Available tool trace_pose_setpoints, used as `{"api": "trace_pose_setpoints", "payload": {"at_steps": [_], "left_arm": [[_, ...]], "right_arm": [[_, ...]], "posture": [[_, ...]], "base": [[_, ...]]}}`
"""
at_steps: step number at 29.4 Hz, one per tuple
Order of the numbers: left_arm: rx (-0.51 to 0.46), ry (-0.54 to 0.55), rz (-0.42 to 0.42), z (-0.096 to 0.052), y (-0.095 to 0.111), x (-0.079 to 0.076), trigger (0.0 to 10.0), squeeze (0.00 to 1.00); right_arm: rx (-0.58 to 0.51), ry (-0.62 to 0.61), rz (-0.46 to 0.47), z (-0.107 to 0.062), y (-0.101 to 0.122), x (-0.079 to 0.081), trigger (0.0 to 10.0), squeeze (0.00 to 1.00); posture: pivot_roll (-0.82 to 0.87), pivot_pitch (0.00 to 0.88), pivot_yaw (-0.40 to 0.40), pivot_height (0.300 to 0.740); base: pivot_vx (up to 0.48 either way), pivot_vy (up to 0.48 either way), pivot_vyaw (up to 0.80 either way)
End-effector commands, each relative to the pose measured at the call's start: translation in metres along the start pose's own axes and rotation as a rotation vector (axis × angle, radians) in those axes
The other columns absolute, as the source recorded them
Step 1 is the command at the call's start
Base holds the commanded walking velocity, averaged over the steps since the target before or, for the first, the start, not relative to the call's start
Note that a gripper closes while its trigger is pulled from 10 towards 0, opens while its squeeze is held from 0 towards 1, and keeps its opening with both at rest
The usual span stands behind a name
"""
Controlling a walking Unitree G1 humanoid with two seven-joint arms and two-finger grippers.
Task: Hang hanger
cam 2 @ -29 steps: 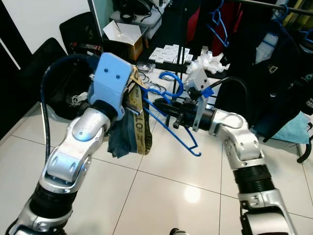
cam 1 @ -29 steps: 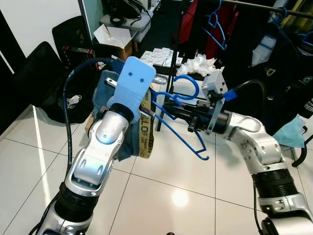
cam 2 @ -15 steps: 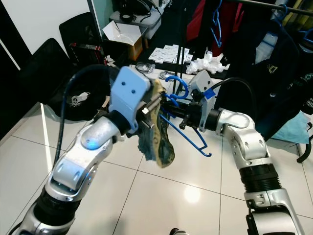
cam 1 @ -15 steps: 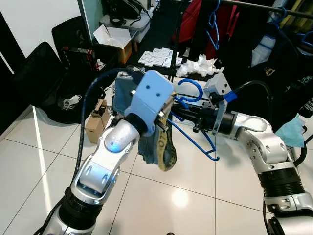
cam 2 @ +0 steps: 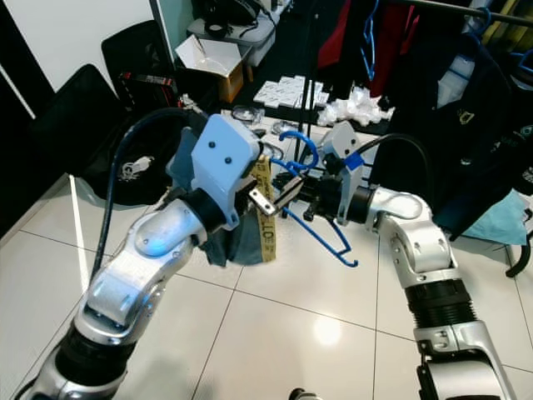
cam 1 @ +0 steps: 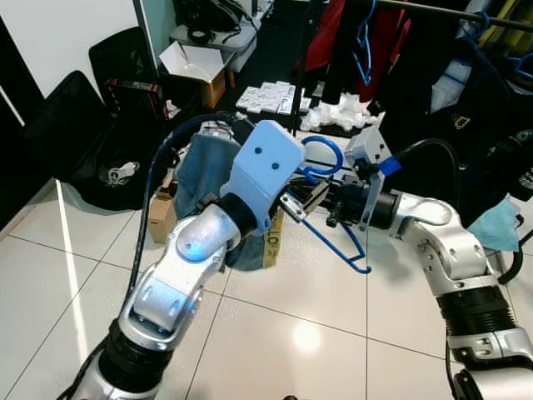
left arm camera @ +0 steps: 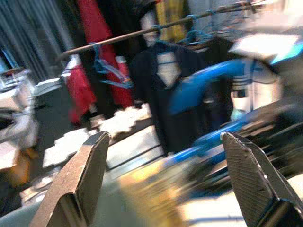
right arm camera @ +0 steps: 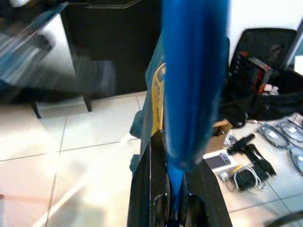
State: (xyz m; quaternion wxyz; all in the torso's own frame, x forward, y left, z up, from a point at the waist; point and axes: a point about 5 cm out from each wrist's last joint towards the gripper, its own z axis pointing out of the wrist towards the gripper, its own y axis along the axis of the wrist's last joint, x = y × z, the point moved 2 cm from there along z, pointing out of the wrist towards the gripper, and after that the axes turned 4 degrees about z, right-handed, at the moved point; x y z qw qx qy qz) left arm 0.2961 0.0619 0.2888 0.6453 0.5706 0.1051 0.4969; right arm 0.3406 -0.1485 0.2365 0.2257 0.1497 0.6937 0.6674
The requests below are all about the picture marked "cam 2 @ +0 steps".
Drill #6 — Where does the heap of white plastic bags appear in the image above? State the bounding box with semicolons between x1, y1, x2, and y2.
316;87;399;126

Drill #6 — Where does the dark navy jacket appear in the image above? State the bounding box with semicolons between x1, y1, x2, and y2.
375;33;509;234

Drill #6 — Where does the red garment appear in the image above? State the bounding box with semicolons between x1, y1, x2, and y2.
321;0;424;93

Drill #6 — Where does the bagged black cable coil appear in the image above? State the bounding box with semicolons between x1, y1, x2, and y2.
229;104;263;124

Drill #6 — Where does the black bag with white logo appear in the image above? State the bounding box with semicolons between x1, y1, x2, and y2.
79;117;184;205

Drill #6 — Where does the red and black box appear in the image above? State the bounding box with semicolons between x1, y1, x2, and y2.
117;71;176;101

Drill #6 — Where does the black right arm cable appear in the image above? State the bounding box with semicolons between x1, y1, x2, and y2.
371;133;438;209

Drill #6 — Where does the black clothes rack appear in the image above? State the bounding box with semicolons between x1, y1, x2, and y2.
287;0;533;280

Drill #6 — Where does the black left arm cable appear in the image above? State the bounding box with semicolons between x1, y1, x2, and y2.
100;107;201;288

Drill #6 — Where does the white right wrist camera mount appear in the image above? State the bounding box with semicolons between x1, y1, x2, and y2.
321;121;374;222

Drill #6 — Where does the plain black bag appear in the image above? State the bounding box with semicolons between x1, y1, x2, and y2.
33;62;126;168
100;21;172;84

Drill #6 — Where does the pile of white packets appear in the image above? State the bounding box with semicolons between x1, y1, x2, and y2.
254;75;326;108

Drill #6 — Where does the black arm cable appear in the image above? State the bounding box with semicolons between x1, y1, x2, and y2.
371;133;438;209
100;107;201;288

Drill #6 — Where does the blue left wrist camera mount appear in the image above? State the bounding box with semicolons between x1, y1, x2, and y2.
190;112;263;230

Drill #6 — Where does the white shirt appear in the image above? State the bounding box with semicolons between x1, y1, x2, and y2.
437;54;471;105

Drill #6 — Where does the open brown cardboard box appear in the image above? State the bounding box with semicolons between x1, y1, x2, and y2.
175;33;247;103

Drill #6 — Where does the black cable bundle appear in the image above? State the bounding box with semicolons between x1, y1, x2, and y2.
200;0;267;38

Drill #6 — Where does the blue plastic hanger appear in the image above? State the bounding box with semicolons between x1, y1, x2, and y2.
362;4;382;80
471;4;496;34
266;129;359;269

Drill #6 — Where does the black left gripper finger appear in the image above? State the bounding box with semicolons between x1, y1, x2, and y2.
248;177;301;216

